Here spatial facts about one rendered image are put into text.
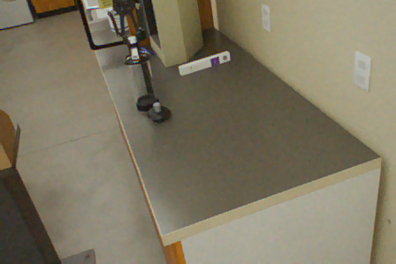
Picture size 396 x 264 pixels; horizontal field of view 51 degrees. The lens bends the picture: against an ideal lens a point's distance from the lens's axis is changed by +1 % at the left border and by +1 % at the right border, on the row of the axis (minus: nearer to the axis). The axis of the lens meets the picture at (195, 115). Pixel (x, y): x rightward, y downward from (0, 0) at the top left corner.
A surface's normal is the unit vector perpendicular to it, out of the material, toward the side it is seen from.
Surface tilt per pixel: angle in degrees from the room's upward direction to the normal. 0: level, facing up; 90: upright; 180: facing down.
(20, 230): 90
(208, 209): 0
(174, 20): 90
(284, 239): 90
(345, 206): 90
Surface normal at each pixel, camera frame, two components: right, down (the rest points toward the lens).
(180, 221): -0.14, -0.84
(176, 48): 0.32, 0.46
